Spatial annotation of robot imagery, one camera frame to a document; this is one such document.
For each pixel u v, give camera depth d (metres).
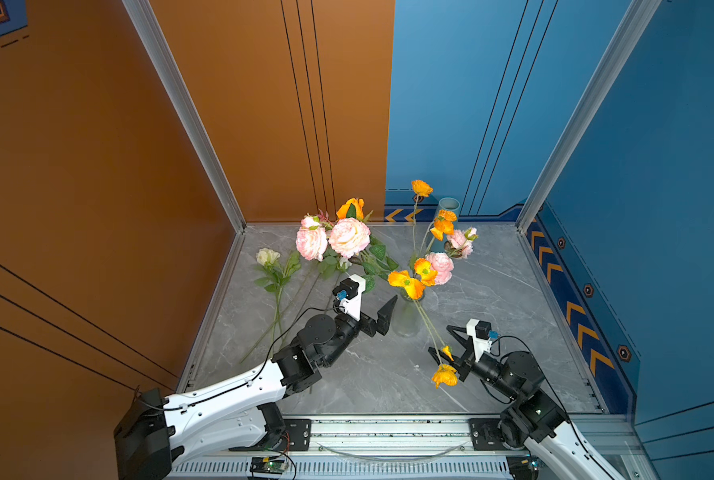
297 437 0.73
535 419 0.58
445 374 0.56
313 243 0.54
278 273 1.05
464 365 0.65
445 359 0.67
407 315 0.87
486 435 0.72
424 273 0.56
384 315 0.59
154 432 0.40
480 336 0.64
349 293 0.55
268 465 0.71
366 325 0.60
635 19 0.70
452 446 0.73
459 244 0.71
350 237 0.54
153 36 0.72
